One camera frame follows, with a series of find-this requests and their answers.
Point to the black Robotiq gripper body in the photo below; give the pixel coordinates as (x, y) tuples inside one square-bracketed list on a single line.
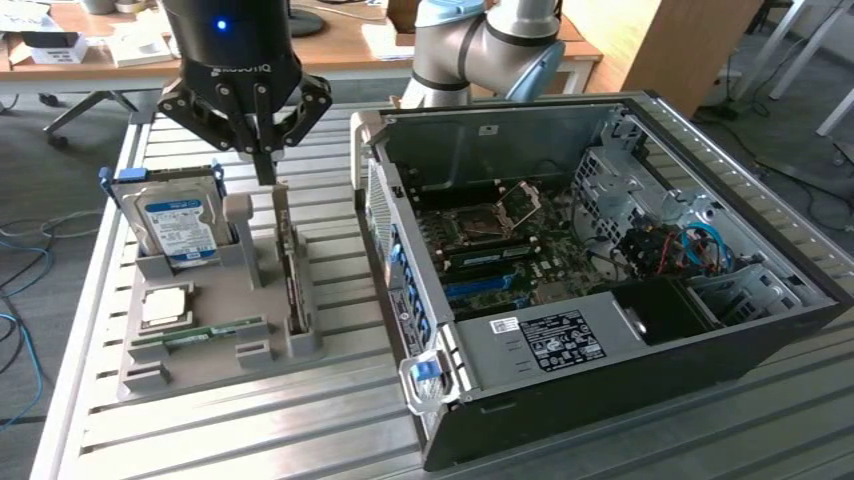
[(233, 45)]

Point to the black graphics card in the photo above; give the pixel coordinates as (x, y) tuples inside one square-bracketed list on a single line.
[(296, 280)]

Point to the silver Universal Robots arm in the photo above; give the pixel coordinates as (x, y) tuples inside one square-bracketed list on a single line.
[(460, 55)]

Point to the wooden desk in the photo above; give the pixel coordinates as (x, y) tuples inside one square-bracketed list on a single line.
[(333, 55)]

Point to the black round lamp base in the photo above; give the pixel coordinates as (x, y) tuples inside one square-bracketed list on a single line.
[(309, 22)]

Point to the open white box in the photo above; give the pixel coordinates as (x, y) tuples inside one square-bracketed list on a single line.
[(136, 52)]

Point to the white paper stack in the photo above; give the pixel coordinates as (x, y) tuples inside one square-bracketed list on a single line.
[(383, 42)]

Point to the grey cup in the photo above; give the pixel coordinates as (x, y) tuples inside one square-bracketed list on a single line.
[(99, 6)]

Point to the hard disk in blue caddy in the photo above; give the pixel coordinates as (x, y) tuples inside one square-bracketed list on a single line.
[(176, 220)]

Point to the white labelled box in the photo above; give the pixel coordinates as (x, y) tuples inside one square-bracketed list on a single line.
[(60, 55)]

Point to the printed paper sheet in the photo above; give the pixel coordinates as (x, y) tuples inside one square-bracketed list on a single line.
[(23, 21)]

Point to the grey parts rack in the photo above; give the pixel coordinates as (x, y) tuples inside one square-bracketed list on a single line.
[(220, 295)]

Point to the metal socket cover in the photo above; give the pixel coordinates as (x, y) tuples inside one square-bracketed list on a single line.
[(520, 205)]

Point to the silver CPU chip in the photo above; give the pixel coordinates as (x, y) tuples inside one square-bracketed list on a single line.
[(164, 305)]

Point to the green RAM stick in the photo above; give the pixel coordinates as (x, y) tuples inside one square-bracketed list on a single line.
[(200, 331), (494, 255)]

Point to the long expansion slot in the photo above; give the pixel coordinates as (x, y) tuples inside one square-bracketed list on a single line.
[(480, 286)]

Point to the perforated metal drive cage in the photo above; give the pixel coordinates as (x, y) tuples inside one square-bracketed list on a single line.
[(600, 175)]

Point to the green motherboard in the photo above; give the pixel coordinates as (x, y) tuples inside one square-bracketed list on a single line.
[(580, 270)]

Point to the blue case release latch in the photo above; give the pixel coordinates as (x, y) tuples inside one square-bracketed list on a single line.
[(424, 371)]

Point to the grey power supply unit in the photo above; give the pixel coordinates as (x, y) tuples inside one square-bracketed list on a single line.
[(487, 360)]

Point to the wooden cabinet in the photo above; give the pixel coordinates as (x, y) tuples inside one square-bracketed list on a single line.
[(714, 55)]

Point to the black open PC case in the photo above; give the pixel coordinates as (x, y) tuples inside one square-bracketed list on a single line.
[(600, 415)]

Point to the metal disk bay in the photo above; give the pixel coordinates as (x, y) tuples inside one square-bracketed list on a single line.
[(754, 295)]

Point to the white desk frame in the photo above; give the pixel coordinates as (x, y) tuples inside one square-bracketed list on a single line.
[(810, 52)]

